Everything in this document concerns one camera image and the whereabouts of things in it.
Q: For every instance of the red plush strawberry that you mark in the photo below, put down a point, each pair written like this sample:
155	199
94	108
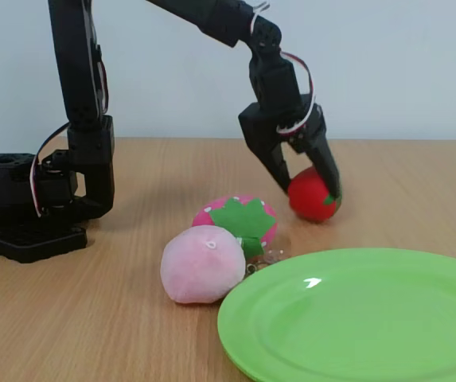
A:
309	199

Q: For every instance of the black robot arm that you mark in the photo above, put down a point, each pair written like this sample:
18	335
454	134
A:
80	79

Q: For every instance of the pink plush strawberry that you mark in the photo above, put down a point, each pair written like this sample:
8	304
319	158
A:
211	209

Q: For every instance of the green plastic plate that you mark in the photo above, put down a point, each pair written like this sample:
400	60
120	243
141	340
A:
351	318

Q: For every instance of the clear suction cup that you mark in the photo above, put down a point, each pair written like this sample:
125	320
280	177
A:
277	253

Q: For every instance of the metal keyring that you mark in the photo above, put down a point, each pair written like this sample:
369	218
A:
255	267

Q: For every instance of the pale pink plush peach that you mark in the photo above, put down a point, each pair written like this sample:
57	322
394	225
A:
199	264

